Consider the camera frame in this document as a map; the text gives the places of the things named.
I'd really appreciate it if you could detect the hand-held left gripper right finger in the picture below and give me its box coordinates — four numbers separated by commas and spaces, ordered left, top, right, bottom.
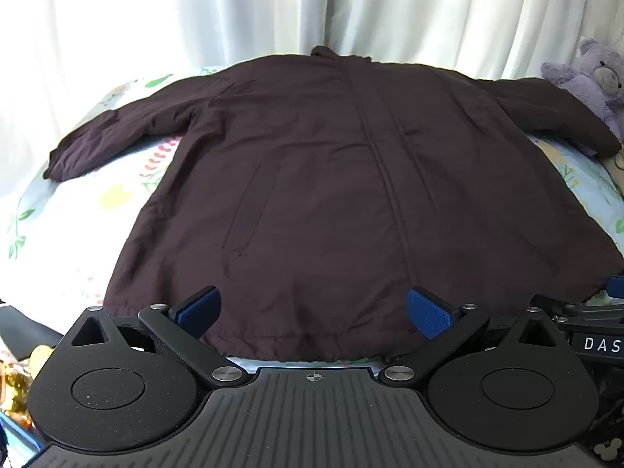
383, 288, 558, 390

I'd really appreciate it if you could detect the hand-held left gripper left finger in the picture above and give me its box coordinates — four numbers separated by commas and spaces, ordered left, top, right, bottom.
71, 286, 246, 390

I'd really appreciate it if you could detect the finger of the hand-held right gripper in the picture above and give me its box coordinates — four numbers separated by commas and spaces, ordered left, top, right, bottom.
530, 275, 624, 325

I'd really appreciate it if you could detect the dark brown jacket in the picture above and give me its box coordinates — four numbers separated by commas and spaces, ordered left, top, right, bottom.
43, 45, 624, 365

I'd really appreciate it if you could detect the dark printed cloth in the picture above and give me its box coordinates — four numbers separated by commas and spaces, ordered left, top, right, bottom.
580, 390, 624, 465

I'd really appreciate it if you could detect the floral bed sheet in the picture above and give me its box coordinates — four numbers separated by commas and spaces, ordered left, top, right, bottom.
0, 66, 624, 371

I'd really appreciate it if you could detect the black flat object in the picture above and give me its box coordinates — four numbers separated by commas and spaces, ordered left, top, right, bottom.
0, 303, 65, 359

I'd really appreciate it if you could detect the blue box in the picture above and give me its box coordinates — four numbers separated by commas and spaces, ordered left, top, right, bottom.
0, 410, 47, 468

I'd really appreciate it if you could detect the purple teddy bear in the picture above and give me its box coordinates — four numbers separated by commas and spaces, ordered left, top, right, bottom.
541, 37, 624, 141

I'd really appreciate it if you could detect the white curtain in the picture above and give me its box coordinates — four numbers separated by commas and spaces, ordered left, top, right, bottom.
0, 0, 624, 225

